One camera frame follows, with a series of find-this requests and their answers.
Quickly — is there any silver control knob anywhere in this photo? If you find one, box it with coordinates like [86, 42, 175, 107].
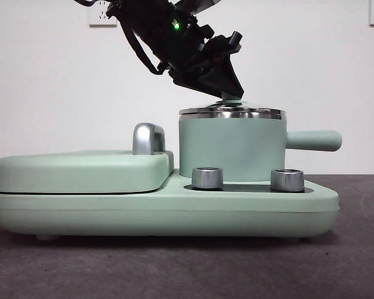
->
[191, 166, 224, 190]
[270, 169, 306, 192]

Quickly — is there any green breakfast machine base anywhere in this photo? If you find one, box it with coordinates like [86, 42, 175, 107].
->
[0, 173, 340, 242]

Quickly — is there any green hinged griddle lid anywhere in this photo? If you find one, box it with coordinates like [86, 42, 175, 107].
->
[0, 150, 176, 194]

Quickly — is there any green pot with handle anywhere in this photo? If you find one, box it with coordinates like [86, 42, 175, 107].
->
[178, 115, 343, 183]

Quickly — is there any silver griddle lid handle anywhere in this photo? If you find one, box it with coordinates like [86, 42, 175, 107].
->
[132, 123, 167, 156]

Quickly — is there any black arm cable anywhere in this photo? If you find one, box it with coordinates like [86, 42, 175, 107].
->
[120, 12, 166, 75]

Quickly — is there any glass pot lid green knob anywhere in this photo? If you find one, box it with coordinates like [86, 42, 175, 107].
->
[178, 92, 288, 119]

